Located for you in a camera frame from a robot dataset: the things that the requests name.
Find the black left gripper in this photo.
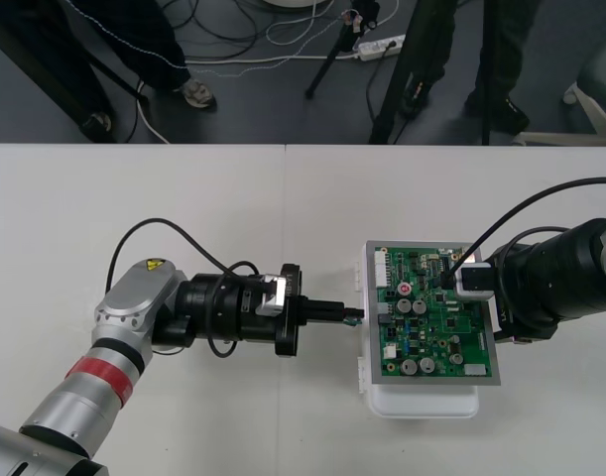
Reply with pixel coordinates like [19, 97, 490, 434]
[236, 261, 365, 360]

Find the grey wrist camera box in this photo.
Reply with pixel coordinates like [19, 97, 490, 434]
[452, 262, 498, 305]
[254, 272, 291, 319]

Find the person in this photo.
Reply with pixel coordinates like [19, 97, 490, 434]
[34, 0, 218, 144]
[399, 0, 533, 136]

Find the black floor cable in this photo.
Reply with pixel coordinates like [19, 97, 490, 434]
[182, 0, 265, 64]

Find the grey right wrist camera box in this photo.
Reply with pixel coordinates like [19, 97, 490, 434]
[452, 262, 498, 305]

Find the white office chair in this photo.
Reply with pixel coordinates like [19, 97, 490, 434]
[512, 78, 606, 148]

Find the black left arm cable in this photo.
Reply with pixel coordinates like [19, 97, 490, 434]
[105, 216, 265, 359]

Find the green circuit board grey frame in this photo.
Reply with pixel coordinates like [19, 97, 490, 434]
[363, 239, 503, 389]

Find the white round base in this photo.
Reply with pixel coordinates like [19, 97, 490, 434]
[261, 0, 334, 11]

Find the thin black stand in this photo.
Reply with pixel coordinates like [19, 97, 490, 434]
[303, 0, 382, 100]

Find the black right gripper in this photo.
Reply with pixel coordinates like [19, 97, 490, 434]
[488, 237, 562, 347]

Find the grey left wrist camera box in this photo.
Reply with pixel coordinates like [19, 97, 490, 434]
[254, 272, 291, 319]

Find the thin white floor cable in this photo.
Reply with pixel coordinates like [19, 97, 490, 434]
[264, 0, 336, 47]

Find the white power strip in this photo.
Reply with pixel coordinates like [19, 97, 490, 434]
[356, 33, 409, 63]

